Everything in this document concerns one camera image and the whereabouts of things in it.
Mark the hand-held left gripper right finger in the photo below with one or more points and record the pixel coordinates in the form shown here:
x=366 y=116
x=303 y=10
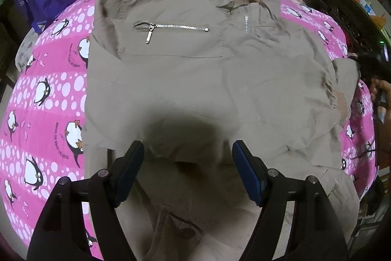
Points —
x=246 y=170

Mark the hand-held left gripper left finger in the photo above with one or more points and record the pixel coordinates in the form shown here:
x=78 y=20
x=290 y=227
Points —
x=129 y=169

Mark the beige zip jacket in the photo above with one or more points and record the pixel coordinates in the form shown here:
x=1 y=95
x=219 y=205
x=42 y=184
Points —
x=198 y=80

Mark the person's right hand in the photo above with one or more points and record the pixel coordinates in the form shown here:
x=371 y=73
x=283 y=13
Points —
x=374 y=89

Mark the pink penguin print blanket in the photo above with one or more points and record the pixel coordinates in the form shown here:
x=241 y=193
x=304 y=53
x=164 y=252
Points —
x=55 y=96

